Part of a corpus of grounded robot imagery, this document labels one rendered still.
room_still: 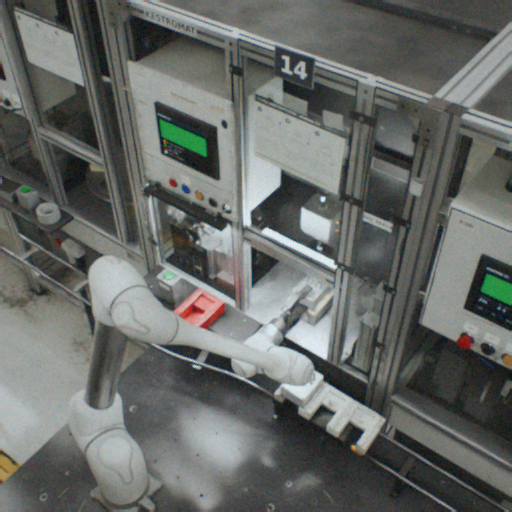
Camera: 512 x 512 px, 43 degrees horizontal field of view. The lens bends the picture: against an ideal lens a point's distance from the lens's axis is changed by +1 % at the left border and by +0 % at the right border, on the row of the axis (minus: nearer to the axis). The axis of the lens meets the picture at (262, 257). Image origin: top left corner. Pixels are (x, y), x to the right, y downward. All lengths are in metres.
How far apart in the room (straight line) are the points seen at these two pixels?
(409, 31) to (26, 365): 2.62
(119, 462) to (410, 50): 1.48
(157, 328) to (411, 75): 0.94
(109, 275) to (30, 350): 1.90
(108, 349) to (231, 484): 0.68
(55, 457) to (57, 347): 1.27
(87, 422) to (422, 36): 1.57
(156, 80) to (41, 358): 2.02
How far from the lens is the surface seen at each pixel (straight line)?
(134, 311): 1.77
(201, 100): 1.99
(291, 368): 2.12
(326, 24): 1.94
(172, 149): 2.17
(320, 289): 2.44
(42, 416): 3.49
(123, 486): 2.23
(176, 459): 2.45
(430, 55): 1.82
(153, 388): 2.62
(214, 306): 2.46
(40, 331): 3.83
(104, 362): 2.09
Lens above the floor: 2.82
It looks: 45 degrees down
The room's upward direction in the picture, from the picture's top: straight up
